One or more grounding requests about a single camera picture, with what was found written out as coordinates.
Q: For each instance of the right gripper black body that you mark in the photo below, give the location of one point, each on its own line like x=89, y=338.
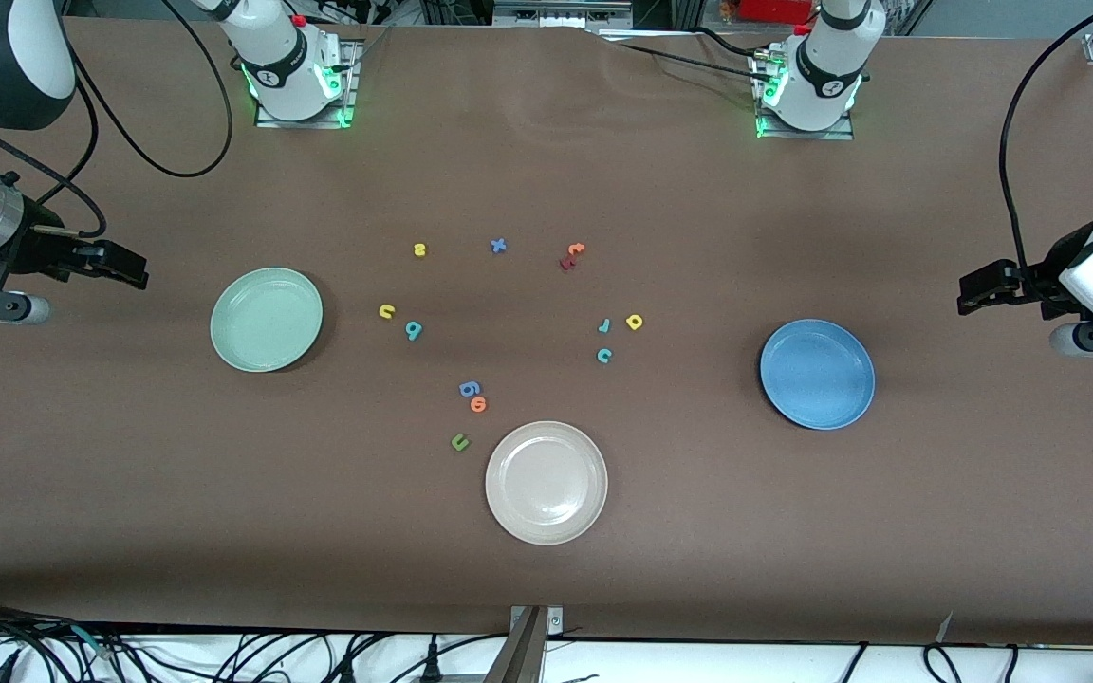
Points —
x=32, y=249

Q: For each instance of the teal foam letter b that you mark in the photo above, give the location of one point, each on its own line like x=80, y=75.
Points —
x=411, y=332

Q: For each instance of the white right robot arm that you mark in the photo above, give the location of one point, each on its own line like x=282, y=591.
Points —
x=281, y=66

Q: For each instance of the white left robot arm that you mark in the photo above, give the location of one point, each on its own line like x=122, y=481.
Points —
x=826, y=66

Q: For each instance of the pale green plate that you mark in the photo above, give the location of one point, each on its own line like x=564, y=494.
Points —
x=267, y=320

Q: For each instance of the blue plate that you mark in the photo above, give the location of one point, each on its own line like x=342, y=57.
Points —
x=817, y=375

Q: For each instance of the brown table cover sheet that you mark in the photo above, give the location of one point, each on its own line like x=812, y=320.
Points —
x=129, y=493

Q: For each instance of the red background box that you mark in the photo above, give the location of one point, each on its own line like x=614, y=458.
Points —
x=779, y=9

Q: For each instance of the blue foam letter g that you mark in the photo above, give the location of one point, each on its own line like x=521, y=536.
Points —
x=469, y=388

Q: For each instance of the green foam letter u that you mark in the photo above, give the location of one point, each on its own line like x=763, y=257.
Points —
x=457, y=443

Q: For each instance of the beige plate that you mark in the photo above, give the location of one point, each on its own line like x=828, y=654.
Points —
x=546, y=484

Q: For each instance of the grey background device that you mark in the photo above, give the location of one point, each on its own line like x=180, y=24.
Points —
x=556, y=11

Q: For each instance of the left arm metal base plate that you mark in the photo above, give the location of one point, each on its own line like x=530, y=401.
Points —
x=803, y=135

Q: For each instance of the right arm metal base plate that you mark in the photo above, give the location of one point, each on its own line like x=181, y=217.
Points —
x=349, y=85

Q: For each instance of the aluminium table edge bracket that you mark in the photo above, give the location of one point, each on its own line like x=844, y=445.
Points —
x=523, y=655

